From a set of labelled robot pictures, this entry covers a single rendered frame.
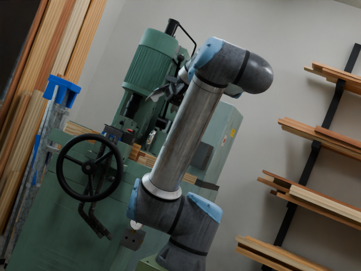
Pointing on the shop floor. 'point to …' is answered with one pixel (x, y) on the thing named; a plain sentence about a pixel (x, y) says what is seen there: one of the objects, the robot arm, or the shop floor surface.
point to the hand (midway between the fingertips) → (157, 106)
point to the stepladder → (40, 155)
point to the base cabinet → (69, 233)
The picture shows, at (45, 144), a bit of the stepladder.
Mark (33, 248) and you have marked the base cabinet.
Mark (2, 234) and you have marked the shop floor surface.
